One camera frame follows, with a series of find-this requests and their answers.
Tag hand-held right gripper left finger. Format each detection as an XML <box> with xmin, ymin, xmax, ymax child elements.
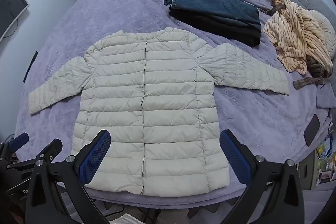
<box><xmin>25</xmin><ymin>130</ymin><xmax>112</xmax><ymax>224</ymax></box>

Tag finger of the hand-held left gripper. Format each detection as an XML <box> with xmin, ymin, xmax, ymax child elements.
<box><xmin>35</xmin><ymin>139</ymin><xmax>63</xmax><ymax>161</ymax></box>
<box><xmin>8</xmin><ymin>132</ymin><xmax>30</xmax><ymax>152</ymax></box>

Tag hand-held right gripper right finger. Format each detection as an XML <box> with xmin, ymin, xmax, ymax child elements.
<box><xmin>219</xmin><ymin>130</ymin><xmax>305</xmax><ymax>224</ymax></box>

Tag cream quilted down jacket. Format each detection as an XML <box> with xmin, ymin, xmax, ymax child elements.
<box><xmin>28</xmin><ymin>27</ymin><xmax>290</xmax><ymax>198</ymax></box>

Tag cluttered bedside table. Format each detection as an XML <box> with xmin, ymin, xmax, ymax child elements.
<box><xmin>297</xmin><ymin>135</ymin><xmax>336</xmax><ymax>190</ymax></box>

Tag black phone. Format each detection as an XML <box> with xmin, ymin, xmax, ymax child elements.
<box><xmin>304</xmin><ymin>114</ymin><xmax>321</xmax><ymax>146</ymax></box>

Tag brown cloth belt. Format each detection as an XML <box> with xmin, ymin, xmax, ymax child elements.
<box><xmin>293</xmin><ymin>77</ymin><xmax>327</xmax><ymax>90</ymax></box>

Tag beige striped cloth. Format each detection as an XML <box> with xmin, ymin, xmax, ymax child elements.
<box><xmin>263</xmin><ymin>0</ymin><xmax>333</xmax><ymax>75</ymax></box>

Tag folded black pants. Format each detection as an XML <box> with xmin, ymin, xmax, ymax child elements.
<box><xmin>168</xmin><ymin>7</ymin><xmax>261</xmax><ymax>46</ymax></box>

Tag purple plush blanket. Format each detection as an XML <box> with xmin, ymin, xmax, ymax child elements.
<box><xmin>14</xmin><ymin>0</ymin><xmax>332</xmax><ymax>210</ymax></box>

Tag folded blue jeans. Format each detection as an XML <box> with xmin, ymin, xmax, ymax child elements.
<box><xmin>163</xmin><ymin>0</ymin><xmax>261</xmax><ymax>30</ymax></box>

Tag cream pillow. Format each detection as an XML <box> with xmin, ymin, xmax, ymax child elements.
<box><xmin>306</xmin><ymin>9</ymin><xmax>336</xmax><ymax>56</ymax></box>

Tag wall-mounted flat screen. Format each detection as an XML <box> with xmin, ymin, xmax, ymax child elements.
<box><xmin>0</xmin><ymin>0</ymin><xmax>30</xmax><ymax>39</ymax></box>

